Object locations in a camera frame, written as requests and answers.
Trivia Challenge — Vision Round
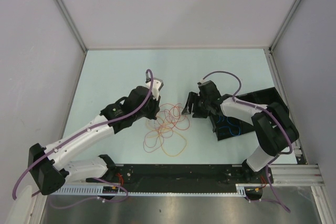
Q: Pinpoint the aluminium frame rail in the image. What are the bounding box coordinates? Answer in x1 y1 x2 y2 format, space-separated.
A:
236 164 323 187

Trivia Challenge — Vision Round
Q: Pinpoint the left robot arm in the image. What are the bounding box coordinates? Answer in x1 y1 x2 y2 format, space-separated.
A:
28 80 163 195

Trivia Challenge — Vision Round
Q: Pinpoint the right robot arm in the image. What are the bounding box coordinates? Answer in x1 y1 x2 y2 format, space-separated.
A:
182 81 299 183

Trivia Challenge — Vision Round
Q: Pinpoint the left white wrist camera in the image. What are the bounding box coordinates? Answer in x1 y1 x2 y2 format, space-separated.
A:
145 75 164 101

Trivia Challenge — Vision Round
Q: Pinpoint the slotted cable duct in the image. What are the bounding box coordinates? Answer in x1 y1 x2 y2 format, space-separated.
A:
52 185 246 197

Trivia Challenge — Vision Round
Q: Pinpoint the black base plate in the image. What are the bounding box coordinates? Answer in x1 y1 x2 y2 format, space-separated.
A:
86 163 274 194

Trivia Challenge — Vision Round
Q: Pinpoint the white wire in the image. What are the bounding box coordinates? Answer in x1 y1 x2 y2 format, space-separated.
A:
149 108 176 138

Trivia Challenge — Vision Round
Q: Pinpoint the yellow orange wire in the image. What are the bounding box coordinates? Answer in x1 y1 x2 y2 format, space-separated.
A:
143 113 188 158

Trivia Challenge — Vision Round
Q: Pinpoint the black compartment tray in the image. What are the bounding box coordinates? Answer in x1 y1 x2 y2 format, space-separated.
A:
209 87 289 141

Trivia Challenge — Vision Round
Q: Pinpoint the red orange wire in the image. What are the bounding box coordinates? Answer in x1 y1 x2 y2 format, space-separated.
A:
152 102 191 137

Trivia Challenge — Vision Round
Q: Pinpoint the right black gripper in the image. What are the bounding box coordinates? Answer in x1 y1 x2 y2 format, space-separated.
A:
181 92 210 119

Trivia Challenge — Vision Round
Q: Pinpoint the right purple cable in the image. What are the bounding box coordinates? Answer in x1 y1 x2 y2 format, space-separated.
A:
199 70 293 213

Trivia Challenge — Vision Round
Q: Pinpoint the blue wire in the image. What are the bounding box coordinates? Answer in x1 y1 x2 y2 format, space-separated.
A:
216 115 241 137

